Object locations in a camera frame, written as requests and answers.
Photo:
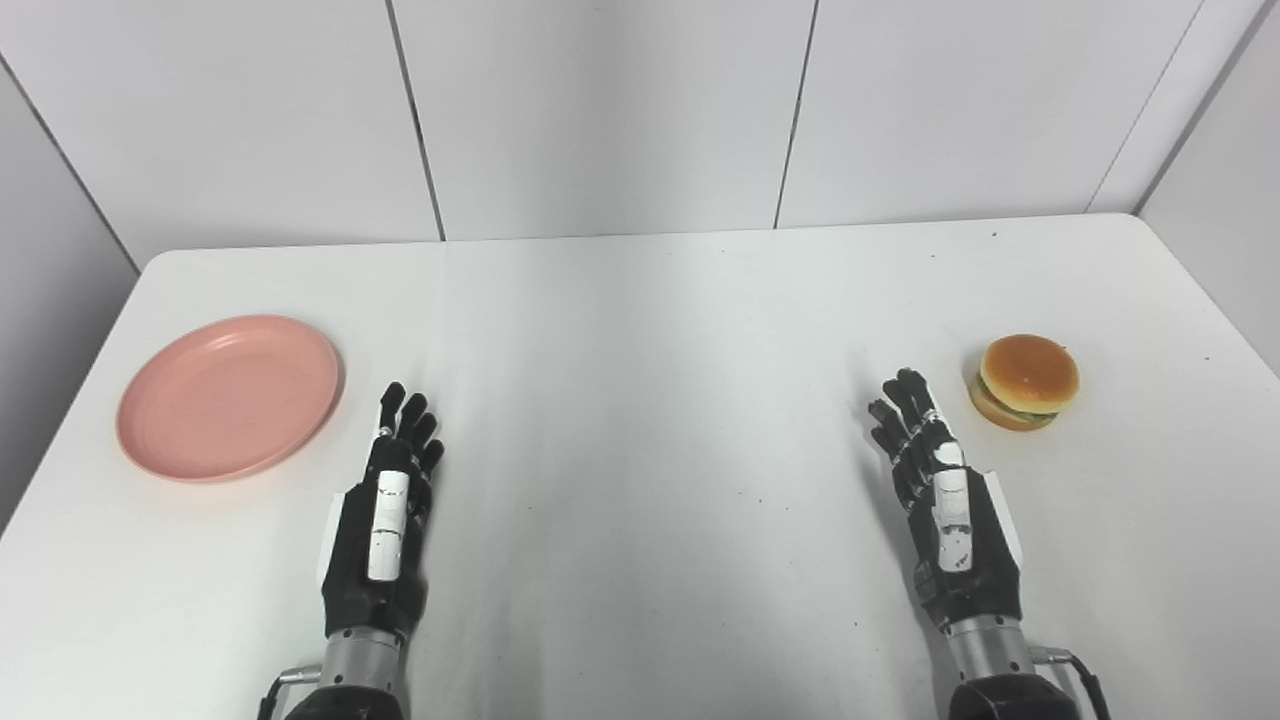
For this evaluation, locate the pink round plate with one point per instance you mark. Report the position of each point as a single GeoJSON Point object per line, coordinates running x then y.
{"type": "Point", "coordinates": [230, 398]}

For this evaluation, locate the toy hamburger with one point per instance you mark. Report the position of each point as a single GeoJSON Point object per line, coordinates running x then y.
{"type": "Point", "coordinates": [1025, 380]}

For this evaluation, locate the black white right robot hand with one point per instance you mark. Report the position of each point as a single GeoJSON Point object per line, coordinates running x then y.
{"type": "Point", "coordinates": [955, 520]}

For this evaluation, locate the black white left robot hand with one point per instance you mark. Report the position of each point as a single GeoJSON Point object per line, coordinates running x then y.
{"type": "Point", "coordinates": [385, 520]}

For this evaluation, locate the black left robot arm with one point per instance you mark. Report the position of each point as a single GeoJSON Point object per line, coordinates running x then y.
{"type": "Point", "coordinates": [360, 675]}

